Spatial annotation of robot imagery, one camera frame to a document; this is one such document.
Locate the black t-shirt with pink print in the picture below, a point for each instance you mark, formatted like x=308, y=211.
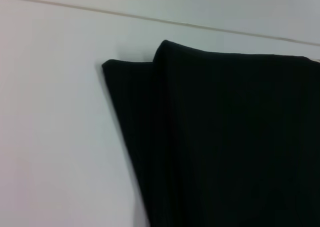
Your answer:
x=225, y=137

